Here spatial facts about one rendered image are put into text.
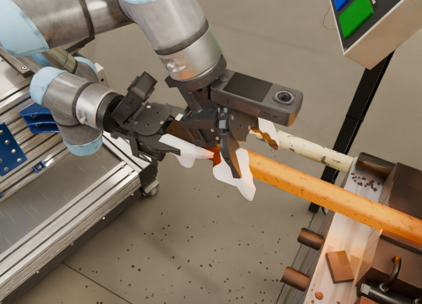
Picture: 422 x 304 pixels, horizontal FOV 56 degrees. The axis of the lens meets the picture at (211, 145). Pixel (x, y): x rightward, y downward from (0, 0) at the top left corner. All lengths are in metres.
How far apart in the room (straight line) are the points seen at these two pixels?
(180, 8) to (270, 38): 2.04
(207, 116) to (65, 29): 0.21
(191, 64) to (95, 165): 1.19
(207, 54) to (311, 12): 2.28
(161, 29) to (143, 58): 1.89
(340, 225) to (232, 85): 0.31
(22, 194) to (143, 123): 1.06
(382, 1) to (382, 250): 0.50
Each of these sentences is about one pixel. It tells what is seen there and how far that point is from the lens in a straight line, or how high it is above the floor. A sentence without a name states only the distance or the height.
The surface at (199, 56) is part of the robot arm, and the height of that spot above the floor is 1.20.
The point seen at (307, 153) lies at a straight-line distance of 1.12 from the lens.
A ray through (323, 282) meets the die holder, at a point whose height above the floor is 0.92.
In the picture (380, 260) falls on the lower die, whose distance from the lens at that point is 0.60.
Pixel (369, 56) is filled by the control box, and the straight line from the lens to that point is 0.92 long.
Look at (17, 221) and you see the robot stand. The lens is 1.61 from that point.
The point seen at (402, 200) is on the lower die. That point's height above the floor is 0.99.
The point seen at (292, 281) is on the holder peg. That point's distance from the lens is 0.68.
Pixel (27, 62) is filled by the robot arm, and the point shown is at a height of 0.99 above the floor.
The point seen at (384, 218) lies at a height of 1.01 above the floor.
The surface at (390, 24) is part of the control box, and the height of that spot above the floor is 1.04.
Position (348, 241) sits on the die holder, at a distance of 0.69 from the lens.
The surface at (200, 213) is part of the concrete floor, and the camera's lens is 1.71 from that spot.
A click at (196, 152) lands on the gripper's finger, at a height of 1.01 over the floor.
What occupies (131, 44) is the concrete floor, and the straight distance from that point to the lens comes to 2.46.
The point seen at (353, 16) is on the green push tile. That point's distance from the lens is 0.93.
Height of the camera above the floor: 1.51
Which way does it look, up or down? 53 degrees down
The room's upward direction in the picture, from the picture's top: straight up
